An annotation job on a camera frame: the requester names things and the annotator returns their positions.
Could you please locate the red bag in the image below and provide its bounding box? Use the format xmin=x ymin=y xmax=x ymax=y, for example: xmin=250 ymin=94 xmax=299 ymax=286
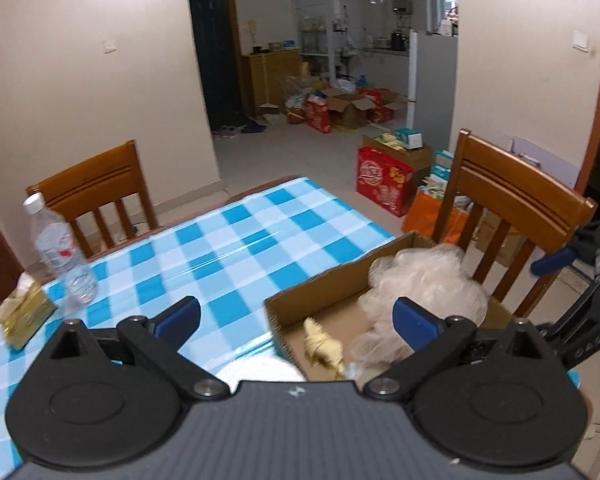
xmin=304 ymin=97 xmax=333 ymax=134

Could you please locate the metal shelf rack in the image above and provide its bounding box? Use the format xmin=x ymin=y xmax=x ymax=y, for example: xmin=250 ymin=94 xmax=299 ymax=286
xmin=300 ymin=15 xmax=331 ymax=76

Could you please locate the brown cardboard carton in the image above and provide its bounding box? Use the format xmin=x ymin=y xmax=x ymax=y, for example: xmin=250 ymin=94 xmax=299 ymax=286
xmin=362 ymin=132 xmax=435 ymax=186

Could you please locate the white board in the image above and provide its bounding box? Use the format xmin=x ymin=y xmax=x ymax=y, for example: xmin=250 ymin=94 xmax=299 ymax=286
xmin=510 ymin=135 xmax=581 ymax=191

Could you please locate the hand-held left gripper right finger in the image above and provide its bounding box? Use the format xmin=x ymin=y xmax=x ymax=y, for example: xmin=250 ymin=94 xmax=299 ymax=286
xmin=362 ymin=296 xmax=556 ymax=402

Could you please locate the blue checked tablecloth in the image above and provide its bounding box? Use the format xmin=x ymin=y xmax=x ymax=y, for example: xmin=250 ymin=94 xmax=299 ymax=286
xmin=0 ymin=175 xmax=398 ymax=471

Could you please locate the clear plastic water bottle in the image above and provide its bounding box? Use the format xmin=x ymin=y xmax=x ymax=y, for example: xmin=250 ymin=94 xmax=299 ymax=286
xmin=22 ymin=192 xmax=100 ymax=311

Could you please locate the large red gift box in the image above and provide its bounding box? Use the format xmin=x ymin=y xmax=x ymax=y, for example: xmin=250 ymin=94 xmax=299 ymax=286
xmin=356 ymin=146 xmax=415 ymax=218

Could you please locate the orange bag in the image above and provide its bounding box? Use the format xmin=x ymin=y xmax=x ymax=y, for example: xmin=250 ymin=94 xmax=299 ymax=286
xmin=402 ymin=187 xmax=471 ymax=246

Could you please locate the grey refrigerator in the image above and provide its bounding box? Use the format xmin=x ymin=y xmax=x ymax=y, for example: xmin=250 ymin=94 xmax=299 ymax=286
xmin=407 ymin=30 xmax=457 ymax=148

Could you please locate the broom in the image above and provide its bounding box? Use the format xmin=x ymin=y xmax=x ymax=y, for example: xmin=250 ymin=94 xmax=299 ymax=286
xmin=257 ymin=52 xmax=281 ymax=116

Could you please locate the red printed carton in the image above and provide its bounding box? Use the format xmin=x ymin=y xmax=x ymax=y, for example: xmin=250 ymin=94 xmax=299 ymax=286
xmin=360 ymin=87 xmax=406 ymax=126

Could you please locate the open cardboard box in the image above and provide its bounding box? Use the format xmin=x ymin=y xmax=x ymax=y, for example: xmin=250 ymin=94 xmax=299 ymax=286
xmin=320 ymin=87 xmax=376 ymax=131

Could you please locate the beige mesh bath loofah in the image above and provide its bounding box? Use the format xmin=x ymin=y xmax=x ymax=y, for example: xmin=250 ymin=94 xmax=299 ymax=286
xmin=347 ymin=246 xmax=490 ymax=378

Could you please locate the yellow microfiber cloth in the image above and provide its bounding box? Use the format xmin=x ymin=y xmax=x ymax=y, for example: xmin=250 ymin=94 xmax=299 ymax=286
xmin=302 ymin=316 xmax=346 ymax=380

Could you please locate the cardboard box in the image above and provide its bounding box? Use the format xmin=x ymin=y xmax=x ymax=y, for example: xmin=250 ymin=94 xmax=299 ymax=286
xmin=263 ymin=230 xmax=516 ymax=381
xmin=320 ymin=87 xmax=376 ymax=131

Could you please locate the teal box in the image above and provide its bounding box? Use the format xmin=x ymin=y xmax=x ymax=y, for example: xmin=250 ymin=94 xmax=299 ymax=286
xmin=395 ymin=127 xmax=425 ymax=151

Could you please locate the dark door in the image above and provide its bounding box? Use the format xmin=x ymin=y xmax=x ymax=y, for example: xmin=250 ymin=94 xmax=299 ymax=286
xmin=187 ymin=0 xmax=243 ymax=131

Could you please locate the clear jar with white lid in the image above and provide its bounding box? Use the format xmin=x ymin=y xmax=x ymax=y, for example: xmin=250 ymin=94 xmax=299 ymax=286
xmin=214 ymin=355 xmax=306 ymax=386

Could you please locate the stack of teal boxes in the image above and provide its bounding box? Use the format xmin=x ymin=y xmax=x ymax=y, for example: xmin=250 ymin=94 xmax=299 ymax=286
xmin=430 ymin=150 xmax=456 ymax=186

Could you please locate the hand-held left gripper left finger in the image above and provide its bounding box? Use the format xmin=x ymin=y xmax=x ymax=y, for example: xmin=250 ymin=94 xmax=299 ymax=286
xmin=45 ymin=296 xmax=231 ymax=402

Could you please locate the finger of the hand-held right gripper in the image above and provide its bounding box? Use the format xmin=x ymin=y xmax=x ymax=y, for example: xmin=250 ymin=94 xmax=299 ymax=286
xmin=530 ymin=249 xmax=577 ymax=277

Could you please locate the wooden chair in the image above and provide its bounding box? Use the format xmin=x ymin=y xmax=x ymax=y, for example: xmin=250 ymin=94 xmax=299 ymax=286
xmin=26 ymin=140 xmax=160 ymax=261
xmin=432 ymin=129 xmax=598 ymax=318

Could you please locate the wooden cabinet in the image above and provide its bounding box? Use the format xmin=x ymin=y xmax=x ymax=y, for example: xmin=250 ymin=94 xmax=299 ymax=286
xmin=240 ymin=47 xmax=301 ymax=118

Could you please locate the gold tissue pack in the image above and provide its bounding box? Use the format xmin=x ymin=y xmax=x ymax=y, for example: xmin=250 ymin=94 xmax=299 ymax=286
xmin=0 ymin=272 xmax=60 ymax=351

